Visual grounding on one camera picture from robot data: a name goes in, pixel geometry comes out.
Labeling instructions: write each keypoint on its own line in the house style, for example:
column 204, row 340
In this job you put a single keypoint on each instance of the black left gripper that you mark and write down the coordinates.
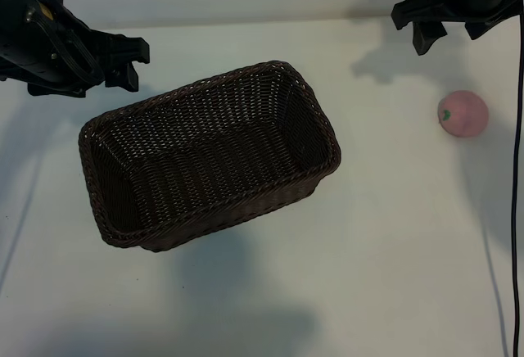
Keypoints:
column 24, row 46

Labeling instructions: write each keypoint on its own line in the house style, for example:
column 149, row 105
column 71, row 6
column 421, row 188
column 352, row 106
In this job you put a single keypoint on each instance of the pink peach with green stem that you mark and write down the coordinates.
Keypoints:
column 466, row 115

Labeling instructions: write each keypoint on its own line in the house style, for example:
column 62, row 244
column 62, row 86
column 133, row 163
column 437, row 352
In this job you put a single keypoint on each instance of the dark brown wicker basket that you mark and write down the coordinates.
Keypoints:
column 204, row 160

